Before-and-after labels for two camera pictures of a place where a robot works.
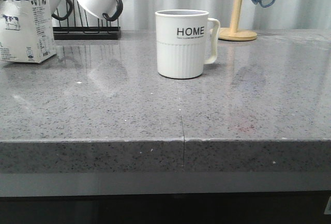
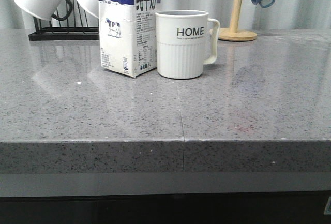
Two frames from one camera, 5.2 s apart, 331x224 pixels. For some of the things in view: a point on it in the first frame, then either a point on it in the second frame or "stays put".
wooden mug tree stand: [232, 33] stays put
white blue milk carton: [26, 32] to [128, 13]
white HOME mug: [186, 40] stays put
